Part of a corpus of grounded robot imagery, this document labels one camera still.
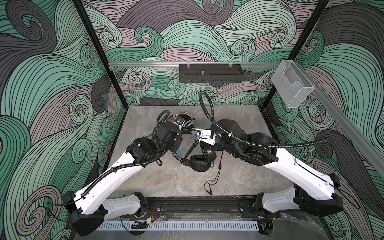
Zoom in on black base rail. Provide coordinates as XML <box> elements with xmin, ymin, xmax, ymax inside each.
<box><xmin>107</xmin><ymin>196</ymin><xmax>322</xmax><ymax>220</ymax></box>

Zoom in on aluminium rail right wall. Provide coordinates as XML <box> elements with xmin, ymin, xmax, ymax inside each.
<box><xmin>281</xmin><ymin>61</ymin><xmax>384</xmax><ymax>174</ymax></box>

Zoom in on aluminium rail back wall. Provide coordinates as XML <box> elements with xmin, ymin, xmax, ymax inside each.
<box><xmin>108</xmin><ymin>61</ymin><xmax>280</xmax><ymax>69</ymax></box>

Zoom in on black blue headphones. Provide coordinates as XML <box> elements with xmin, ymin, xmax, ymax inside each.
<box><xmin>172</xmin><ymin>127</ymin><xmax>217</xmax><ymax>172</ymax></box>

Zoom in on aluminium rail wall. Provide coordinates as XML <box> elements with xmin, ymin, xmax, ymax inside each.
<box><xmin>108</xmin><ymin>61</ymin><xmax>280</xmax><ymax>69</ymax></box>
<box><xmin>281</xmin><ymin>61</ymin><xmax>384</xmax><ymax>174</ymax></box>

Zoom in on clear plastic wall bin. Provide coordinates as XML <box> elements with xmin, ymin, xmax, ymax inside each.
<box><xmin>271</xmin><ymin>60</ymin><xmax>315</xmax><ymax>109</ymax></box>

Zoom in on white black headphones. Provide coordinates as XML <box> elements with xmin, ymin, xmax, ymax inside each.
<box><xmin>167</xmin><ymin>112</ymin><xmax>195</xmax><ymax>130</ymax></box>

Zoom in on white slotted cable duct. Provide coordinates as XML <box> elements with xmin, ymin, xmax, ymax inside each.
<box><xmin>97</xmin><ymin>220</ymin><xmax>259</xmax><ymax>232</ymax></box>

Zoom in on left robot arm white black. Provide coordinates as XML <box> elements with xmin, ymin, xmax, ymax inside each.
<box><xmin>63</xmin><ymin>110</ymin><xmax>189</xmax><ymax>236</ymax></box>

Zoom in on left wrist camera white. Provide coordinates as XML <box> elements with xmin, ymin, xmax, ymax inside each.
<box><xmin>174</xmin><ymin>117</ymin><xmax>185</xmax><ymax>130</ymax></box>

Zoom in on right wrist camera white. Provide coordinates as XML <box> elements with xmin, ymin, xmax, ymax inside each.
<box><xmin>191</xmin><ymin>128</ymin><xmax>216</xmax><ymax>146</ymax></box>

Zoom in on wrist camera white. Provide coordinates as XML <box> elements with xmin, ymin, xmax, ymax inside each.
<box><xmin>191</xmin><ymin>128</ymin><xmax>216</xmax><ymax>146</ymax></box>
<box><xmin>174</xmin><ymin>117</ymin><xmax>185</xmax><ymax>130</ymax></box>

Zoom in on black perforated metal tray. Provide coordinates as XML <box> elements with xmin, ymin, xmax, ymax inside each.
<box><xmin>179</xmin><ymin>65</ymin><xmax>244</xmax><ymax>85</ymax></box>

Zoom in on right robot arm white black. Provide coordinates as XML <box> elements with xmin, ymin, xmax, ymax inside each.
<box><xmin>197</xmin><ymin>91</ymin><xmax>344</xmax><ymax>218</ymax></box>

